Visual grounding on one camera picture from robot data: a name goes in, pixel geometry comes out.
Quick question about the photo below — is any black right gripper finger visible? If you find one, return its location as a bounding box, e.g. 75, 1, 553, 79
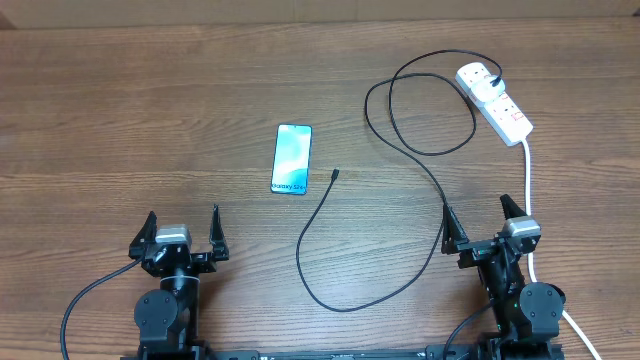
500, 194, 527, 220
441, 204, 469, 254

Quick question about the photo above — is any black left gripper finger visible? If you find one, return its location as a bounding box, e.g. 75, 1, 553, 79
128, 211, 157, 259
209, 204, 229, 261

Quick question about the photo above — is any black USB charging cable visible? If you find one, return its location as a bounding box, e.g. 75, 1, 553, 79
295, 48, 504, 314

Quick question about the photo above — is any Galaxy S24+ smartphone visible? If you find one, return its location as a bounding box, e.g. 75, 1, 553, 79
271, 124, 313, 195

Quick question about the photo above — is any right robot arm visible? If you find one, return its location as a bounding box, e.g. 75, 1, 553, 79
441, 194, 566, 359

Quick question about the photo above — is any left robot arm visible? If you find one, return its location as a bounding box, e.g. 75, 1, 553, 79
129, 206, 229, 359

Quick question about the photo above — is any white charger plug adapter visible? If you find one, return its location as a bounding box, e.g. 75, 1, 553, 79
470, 75, 506, 107

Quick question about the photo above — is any white power strip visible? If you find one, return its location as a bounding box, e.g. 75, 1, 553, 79
455, 62, 533, 146

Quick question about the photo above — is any white power strip cord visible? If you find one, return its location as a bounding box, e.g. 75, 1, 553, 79
520, 139, 604, 360

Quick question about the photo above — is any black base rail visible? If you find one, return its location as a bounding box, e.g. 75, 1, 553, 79
120, 345, 565, 360

